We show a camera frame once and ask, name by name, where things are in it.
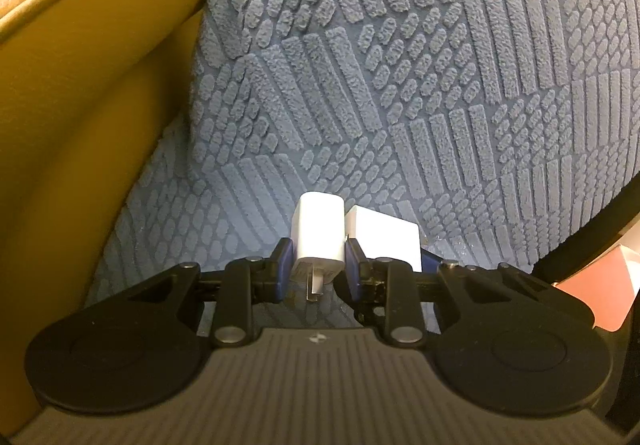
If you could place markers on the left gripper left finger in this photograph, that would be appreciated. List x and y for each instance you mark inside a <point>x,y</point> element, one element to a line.
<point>244,283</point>

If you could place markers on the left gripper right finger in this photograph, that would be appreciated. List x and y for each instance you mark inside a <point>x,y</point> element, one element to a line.
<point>384,296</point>

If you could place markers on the white square power adapter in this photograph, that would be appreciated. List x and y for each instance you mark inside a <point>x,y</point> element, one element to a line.
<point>383,235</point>

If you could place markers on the small white charger plug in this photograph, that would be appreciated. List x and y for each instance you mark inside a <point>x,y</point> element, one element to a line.
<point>318,234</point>

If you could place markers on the pink cardboard box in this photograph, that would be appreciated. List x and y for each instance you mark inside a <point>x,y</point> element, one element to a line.
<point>608,286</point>

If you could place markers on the blue textured seat cushion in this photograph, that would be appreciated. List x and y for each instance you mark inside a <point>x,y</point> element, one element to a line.
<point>500,127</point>

